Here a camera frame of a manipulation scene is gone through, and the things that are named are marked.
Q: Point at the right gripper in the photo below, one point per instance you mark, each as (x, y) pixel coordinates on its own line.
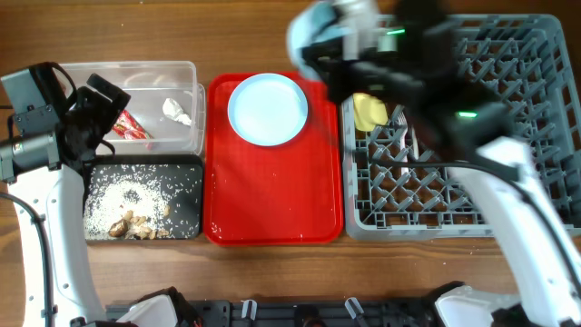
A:
(341, 78)

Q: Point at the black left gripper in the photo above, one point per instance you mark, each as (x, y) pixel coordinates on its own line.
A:
(86, 96)

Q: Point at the red strawberry snack wrapper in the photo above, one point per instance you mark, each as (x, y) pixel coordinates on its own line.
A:
(129, 137)

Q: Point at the white plastic fork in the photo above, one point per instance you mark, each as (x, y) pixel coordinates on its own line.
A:
(403, 125)

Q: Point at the yellow plastic cup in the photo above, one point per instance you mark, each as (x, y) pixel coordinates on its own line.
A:
(369, 112)

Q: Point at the white napkin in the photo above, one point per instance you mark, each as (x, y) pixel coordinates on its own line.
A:
(173, 110)

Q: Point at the light blue bowl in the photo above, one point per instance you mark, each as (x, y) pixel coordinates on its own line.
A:
(317, 23)

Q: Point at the light blue plate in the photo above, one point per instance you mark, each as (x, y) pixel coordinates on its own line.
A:
(267, 109)

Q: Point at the white plastic spoon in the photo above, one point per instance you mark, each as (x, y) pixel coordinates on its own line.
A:
(415, 144)

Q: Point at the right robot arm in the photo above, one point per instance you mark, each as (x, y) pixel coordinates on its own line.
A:
(500, 178)

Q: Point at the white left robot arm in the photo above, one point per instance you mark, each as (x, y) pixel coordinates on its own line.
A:
(52, 135)

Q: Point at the grey dishwasher rack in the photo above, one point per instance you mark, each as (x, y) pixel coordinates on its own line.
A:
(523, 59)

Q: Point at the clear plastic bin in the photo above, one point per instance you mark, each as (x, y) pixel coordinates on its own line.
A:
(149, 83)

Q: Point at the black plastic tray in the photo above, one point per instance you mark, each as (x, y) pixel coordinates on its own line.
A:
(190, 200)

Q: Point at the spilled rice grains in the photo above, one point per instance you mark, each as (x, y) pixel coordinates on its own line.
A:
(118, 200)

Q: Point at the brown food scraps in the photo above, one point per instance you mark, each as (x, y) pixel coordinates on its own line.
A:
(131, 226)

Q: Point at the red serving tray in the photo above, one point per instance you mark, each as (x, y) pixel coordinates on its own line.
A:
(286, 194)

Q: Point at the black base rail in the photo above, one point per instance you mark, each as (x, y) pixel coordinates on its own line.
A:
(167, 310)

